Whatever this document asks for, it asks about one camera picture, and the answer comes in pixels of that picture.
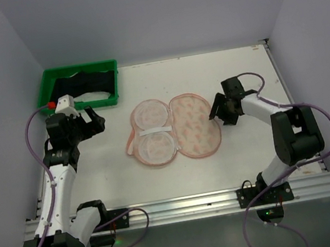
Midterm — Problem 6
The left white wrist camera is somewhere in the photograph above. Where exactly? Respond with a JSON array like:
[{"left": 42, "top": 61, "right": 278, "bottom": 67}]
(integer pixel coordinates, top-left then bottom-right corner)
[{"left": 54, "top": 95, "right": 80, "bottom": 118}]

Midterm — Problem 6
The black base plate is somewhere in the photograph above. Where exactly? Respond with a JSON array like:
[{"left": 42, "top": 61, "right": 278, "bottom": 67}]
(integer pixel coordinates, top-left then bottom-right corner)
[
  {"left": 104, "top": 208, "right": 130, "bottom": 231},
  {"left": 236, "top": 180, "right": 294, "bottom": 209}
]

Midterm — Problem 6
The aluminium front rail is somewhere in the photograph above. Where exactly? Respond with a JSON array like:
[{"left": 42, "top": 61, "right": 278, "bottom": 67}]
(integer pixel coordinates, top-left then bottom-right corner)
[{"left": 22, "top": 169, "right": 330, "bottom": 247}]

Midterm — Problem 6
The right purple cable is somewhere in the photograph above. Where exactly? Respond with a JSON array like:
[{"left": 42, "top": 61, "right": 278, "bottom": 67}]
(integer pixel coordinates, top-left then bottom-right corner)
[{"left": 217, "top": 58, "right": 330, "bottom": 247}]

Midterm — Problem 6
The white and black bra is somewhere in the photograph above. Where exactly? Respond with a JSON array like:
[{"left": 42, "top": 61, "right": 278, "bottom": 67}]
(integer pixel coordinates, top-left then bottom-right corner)
[{"left": 49, "top": 70, "right": 115, "bottom": 102}]

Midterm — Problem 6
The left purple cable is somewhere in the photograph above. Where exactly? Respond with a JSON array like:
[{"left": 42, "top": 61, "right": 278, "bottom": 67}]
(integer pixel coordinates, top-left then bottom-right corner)
[{"left": 0, "top": 89, "right": 154, "bottom": 247}]

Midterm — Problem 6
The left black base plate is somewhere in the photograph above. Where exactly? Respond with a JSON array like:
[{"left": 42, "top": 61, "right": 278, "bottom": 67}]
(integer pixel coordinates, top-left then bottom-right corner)
[{"left": 104, "top": 208, "right": 130, "bottom": 231}]

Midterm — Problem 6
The floral fabric laundry bag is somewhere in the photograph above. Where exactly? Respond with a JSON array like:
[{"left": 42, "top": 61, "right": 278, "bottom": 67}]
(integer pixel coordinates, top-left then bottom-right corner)
[{"left": 126, "top": 93, "right": 222, "bottom": 166}]

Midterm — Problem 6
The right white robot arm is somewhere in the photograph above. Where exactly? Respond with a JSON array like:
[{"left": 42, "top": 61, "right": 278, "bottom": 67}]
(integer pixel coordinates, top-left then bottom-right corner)
[{"left": 209, "top": 76, "right": 325, "bottom": 206}]

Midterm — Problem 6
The purple cable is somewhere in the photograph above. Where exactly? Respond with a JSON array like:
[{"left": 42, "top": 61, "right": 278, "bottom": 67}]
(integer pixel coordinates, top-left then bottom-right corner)
[
  {"left": 217, "top": 58, "right": 330, "bottom": 247},
  {"left": 0, "top": 89, "right": 154, "bottom": 247}
]

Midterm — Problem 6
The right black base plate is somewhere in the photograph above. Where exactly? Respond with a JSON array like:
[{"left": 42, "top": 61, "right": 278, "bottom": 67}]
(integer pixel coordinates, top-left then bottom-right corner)
[{"left": 236, "top": 180, "right": 294, "bottom": 209}]

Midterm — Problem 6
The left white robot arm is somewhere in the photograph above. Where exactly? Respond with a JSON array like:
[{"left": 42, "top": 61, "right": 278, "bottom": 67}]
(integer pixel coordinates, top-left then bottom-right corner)
[{"left": 23, "top": 106, "right": 108, "bottom": 247}]

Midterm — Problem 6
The green plastic tray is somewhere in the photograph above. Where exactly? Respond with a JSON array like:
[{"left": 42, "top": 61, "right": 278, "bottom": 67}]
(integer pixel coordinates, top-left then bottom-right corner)
[{"left": 37, "top": 59, "right": 119, "bottom": 110}]

